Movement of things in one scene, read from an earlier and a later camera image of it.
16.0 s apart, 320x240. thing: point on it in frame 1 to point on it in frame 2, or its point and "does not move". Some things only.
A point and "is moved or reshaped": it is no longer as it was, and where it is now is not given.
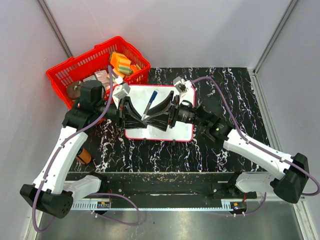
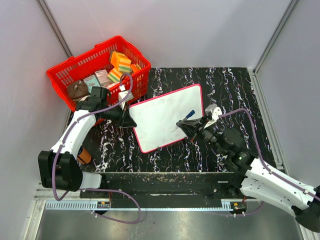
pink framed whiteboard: [141, 96] is moved or reshaped
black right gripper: [161, 121] to [189, 127]
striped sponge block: [124, 66] does not move
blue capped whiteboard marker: [153, 95] is moved or reshaped
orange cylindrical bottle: [83, 156] does not move
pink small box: [103, 76] does not move
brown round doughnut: [73, 90] does not move
